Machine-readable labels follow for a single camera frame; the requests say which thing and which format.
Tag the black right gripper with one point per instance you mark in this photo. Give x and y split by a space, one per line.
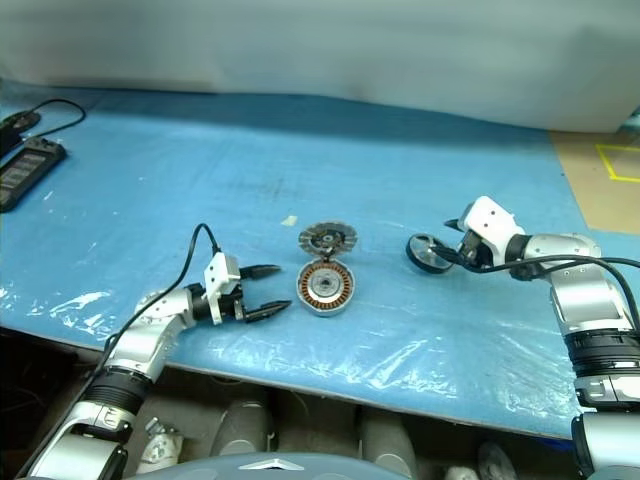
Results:
475 247

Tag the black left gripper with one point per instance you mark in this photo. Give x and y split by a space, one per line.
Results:
239 305

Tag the silver spoked rotor black rim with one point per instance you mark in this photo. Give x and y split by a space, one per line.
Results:
425 257

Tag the grey motor base copper windings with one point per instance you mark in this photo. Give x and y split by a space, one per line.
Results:
325 300

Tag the grey motor lid circuit board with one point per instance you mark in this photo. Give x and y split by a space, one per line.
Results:
320 240

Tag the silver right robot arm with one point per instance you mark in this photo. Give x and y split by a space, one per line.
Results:
590 310

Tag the grey rounded robot leg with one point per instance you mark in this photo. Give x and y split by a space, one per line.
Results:
242 425
387 440

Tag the blue table mat plastic film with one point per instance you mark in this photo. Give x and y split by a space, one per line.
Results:
200 165

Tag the brown cardboard sheet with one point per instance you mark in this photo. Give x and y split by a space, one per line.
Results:
585 190

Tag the grey-blue robot torso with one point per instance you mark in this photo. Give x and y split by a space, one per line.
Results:
280 470

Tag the white rounded foot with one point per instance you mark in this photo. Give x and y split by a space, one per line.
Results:
495 462
160 447

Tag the white backdrop cloth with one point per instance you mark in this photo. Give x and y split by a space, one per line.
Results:
320 50

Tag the black rectangular battery device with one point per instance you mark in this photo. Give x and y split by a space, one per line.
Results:
27 172

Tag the black power adapter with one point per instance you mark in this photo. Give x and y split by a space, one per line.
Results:
20 121

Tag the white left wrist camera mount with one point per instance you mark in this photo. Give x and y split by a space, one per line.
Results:
220 285

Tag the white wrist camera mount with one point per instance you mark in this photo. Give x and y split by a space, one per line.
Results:
492 220
220 285

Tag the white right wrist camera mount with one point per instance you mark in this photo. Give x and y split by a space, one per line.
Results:
492 220

